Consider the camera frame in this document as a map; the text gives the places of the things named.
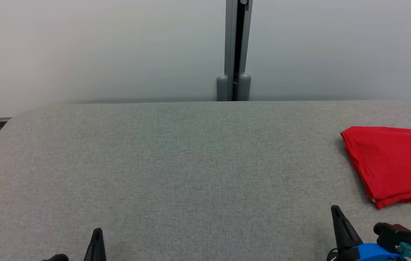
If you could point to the grey partition post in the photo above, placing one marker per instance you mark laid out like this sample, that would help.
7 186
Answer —
230 36

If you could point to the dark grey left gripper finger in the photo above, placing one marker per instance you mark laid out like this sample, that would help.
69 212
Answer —
96 250

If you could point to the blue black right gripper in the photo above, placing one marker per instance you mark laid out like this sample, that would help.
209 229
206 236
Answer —
372 252

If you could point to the red jersey with white sleeves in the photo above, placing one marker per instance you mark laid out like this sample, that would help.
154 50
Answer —
394 163

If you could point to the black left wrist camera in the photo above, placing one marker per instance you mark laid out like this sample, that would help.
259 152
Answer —
57 258

